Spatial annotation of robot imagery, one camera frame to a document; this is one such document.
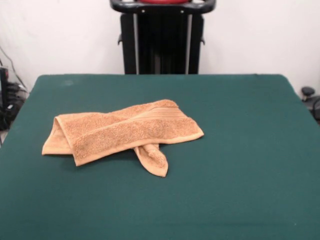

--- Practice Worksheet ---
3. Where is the orange terry towel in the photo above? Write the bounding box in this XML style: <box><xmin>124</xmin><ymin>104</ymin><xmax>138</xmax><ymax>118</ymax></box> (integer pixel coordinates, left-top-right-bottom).
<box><xmin>41</xmin><ymin>99</ymin><xmax>205</xmax><ymax>179</ymax></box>

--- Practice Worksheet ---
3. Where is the dark green table cloth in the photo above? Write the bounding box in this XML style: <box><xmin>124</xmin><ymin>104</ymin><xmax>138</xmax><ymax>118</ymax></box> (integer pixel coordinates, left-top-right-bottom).
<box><xmin>0</xmin><ymin>73</ymin><xmax>320</xmax><ymax>240</ymax></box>

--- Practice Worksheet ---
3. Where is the black office chair base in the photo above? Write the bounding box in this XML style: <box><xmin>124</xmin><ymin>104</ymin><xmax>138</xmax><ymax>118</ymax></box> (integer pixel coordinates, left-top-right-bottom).
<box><xmin>300</xmin><ymin>86</ymin><xmax>320</xmax><ymax>118</ymax></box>

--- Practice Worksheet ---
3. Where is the black electrical box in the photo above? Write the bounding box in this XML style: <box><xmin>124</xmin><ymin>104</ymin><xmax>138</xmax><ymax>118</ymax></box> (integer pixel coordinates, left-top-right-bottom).
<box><xmin>0</xmin><ymin>66</ymin><xmax>10</xmax><ymax>111</ymax></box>

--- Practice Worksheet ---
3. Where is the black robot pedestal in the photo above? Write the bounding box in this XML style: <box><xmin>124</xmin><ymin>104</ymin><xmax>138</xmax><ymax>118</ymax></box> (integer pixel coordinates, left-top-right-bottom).
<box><xmin>109</xmin><ymin>0</ymin><xmax>216</xmax><ymax>75</ymax></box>

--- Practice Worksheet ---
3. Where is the black cable bundle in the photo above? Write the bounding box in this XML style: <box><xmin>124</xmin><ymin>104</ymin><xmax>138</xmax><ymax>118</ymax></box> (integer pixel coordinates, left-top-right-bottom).
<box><xmin>0</xmin><ymin>44</ymin><xmax>30</xmax><ymax>131</ymax></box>

